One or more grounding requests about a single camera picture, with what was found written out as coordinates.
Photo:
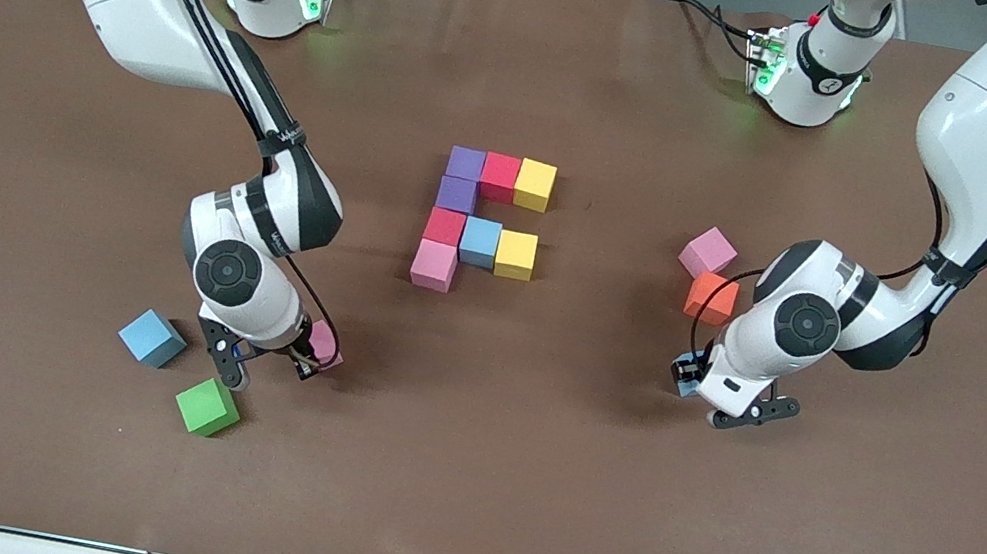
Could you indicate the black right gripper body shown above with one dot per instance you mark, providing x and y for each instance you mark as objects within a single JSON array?
[{"x": 300, "y": 357}]

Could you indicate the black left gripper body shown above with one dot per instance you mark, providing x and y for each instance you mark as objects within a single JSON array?
[{"x": 688, "y": 370}]

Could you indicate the blue foam block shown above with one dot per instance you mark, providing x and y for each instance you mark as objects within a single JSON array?
[
  {"x": 688, "y": 389},
  {"x": 152, "y": 338},
  {"x": 479, "y": 242}
]

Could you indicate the pink foam block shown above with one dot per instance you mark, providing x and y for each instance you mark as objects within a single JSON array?
[
  {"x": 329, "y": 341},
  {"x": 709, "y": 253},
  {"x": 434, "y": 265}
]

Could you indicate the red foam block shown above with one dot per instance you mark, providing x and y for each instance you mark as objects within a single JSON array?
[
  {"x": 499, "y": 178},
  {"x": 445, "y": 226}
]

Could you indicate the yellow foam block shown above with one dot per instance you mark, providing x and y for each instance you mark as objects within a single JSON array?
[
  {"x": 516, "y": 255},
  {"x": 534, "y": 185}
]

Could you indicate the purple foam block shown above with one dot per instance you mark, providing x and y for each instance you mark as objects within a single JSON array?
[
  {"x": 466, "y": 163},
  {"x": 457, "y": 195}
]

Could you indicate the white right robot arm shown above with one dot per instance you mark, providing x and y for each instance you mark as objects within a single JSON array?
[{"x": 248, "y": 285}]

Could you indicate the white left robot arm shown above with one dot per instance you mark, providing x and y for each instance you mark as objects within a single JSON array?
[{"x": 986, "y": 130}]

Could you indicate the orange foam block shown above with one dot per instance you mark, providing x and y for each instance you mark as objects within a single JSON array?
[{"x": 711, "y": 297}]

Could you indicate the green foam block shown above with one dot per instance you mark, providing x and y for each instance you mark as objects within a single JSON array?
[{"x": 207, "y": 406}]

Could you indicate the brown table mat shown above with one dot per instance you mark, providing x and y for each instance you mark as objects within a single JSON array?
[{"x": 459, "y": 474}]

